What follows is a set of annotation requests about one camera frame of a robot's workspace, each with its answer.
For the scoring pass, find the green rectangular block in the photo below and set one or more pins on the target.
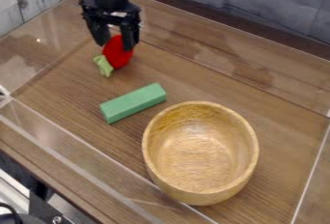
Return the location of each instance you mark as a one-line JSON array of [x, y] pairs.
[[133, 102]]

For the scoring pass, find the wooden bowl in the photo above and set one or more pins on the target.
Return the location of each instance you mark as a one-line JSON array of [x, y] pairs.
[[201, 152]]

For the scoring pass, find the red felt fruit green leaf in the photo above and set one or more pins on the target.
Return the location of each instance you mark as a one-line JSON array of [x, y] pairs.
[[114, 58]]

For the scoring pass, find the clear acrylic enclosure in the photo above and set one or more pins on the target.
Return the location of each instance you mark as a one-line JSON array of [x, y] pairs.
[[89, 160]]

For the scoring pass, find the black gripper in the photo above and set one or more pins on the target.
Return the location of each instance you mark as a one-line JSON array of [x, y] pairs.
[[101, 17]]

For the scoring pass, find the black metal bracket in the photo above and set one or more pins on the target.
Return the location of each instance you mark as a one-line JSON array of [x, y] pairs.
[[43, 211]]

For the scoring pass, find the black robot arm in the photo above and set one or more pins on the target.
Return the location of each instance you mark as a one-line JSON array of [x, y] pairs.
[[110, 4]]

